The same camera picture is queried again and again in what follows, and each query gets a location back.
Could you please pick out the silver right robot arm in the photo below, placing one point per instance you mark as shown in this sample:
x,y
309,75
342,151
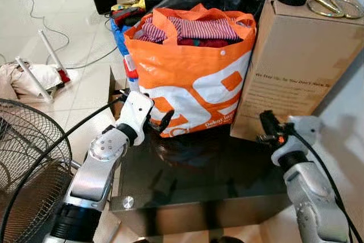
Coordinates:
x,y
310,197

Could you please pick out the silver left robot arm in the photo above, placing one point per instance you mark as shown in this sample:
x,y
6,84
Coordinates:
x,y
94,174

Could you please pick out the orange and white shopping bag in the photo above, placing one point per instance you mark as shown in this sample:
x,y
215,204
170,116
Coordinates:
x,y
187,69

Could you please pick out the dark glass table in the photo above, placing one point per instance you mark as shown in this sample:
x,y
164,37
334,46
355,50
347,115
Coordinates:
x,y
199,169

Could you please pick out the tall brown cardboard box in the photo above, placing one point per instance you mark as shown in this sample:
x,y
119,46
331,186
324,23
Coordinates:
x,y
290,61

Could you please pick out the round metal table cap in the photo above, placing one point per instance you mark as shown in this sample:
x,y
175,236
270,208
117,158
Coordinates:
x,y
128,202

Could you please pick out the dark red cloth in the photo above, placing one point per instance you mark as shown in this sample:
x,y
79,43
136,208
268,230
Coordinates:
x,y
205,42

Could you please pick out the blue plastic package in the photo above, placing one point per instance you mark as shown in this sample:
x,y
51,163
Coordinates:
x,y
120,41

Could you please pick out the red white striped cloth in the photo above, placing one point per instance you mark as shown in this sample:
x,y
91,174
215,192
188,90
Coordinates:
x,y
199,27

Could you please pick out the red and yellow cloth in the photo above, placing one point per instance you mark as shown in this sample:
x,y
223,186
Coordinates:
x,y
128,14

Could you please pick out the short white rod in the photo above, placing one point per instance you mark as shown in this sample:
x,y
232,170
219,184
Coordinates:
x,y
51,52

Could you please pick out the long white rod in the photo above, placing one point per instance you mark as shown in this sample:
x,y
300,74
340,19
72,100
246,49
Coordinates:
x,y
34,81

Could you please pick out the gold scissors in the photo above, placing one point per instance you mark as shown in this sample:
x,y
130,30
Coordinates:
x,y
324,1

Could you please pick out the white cloth heap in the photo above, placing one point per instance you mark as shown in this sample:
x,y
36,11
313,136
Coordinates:
x,y
23,78

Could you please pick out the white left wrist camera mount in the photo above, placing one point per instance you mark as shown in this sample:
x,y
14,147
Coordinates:
x,y
134,112

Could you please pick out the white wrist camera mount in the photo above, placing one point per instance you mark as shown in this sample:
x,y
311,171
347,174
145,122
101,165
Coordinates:
x,y
304,132
134,112

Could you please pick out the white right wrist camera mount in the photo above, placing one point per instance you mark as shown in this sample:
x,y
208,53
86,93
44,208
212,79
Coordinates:
x,y
304,132

